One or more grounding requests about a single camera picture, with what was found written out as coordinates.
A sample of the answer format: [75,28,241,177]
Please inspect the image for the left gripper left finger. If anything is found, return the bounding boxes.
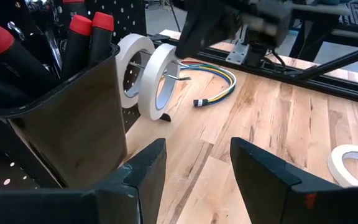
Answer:
[93,138,167,224]

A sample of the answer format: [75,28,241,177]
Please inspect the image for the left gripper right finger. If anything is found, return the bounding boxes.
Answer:
[230,136,341,224]

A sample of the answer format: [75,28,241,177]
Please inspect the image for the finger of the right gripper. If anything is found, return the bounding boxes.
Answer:
[175,0,242,59]

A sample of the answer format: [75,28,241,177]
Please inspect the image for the white masking tape roll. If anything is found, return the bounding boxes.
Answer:
[137,43,181,121]
[115,33,157,109]
[327,144,358,188]

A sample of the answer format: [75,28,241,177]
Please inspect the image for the red black screwdriver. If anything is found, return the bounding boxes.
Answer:
[62,14,93,82]
[0,20,58,108]
[88,11,115,68]
[61,0,88,19]

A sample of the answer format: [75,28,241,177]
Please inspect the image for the metal double prong hook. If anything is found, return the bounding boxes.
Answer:
[128,49,193,82]

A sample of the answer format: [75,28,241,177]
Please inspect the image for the black perforated pegboard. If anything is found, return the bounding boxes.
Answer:
[0,0,172,190]

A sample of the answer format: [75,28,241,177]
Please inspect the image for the black plastic bin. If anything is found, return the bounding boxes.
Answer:
[0,43,129,189]

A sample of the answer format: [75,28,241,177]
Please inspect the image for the black equipment shelf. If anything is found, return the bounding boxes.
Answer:
[287,0,358,63]

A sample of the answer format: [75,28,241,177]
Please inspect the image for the coloured wire bundle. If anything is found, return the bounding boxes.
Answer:
[178,60,237,108]

